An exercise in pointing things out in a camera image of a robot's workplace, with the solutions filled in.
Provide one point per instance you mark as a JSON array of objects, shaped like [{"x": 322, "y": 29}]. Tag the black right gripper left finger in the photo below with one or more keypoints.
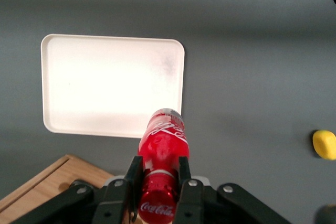
[{"x": 132, "y": 182}]

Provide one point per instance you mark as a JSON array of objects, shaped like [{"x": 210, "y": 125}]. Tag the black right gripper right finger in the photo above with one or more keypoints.
[{"x": 189, "y": 190}]

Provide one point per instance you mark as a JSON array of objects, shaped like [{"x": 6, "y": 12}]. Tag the cream plastic tray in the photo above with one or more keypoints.
[{"x": 110, "y": 85}]

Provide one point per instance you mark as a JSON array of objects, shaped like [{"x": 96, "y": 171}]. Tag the wooden drawer cabinet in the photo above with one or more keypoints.
[{"x": 39, "y": 182}]

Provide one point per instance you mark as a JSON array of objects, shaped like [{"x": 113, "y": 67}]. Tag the red coke bottle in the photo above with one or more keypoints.
[{"x": 162, "y": 145}]

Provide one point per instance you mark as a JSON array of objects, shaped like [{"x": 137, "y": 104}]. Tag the yellow lemon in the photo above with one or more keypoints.
[{"x": 325, "y": 144}]

